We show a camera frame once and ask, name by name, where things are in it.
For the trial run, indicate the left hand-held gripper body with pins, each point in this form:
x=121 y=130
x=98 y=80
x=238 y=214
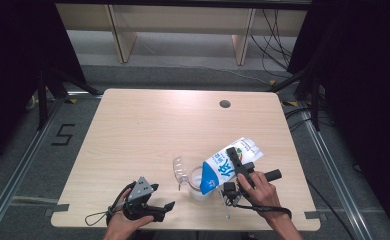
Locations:
x=140 y=190

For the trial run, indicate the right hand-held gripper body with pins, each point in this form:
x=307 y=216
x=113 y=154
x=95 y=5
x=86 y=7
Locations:
x=230 y=188

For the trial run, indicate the blue and white salt bag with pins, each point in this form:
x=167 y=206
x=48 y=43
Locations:
x=221 y=168

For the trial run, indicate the person's right hand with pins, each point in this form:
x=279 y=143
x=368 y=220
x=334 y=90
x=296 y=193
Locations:
x=264 y=196

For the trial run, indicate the person's left hand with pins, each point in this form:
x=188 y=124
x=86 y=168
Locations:
x=120 y=226

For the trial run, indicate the yellow black floor tape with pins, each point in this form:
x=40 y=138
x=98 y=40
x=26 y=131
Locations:
x=290 y=103

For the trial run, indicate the grey tape piece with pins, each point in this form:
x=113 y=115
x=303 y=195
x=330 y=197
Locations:
x=314 y=215
x=58 y=208

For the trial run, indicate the black metal stand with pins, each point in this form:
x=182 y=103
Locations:
x=43 y=100
x=314 y=100

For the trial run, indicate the grey floor tape strip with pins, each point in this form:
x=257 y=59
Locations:
x=16 y=199

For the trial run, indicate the black curtain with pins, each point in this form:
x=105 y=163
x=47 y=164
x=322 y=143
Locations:
x=16 y=66
x=366 y=100

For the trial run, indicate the beige wooden shelf unit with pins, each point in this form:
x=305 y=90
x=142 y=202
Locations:
x=183 y=20

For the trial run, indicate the aluminium floor rail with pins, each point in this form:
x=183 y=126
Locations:
x=23 y=163
x=329 y=170

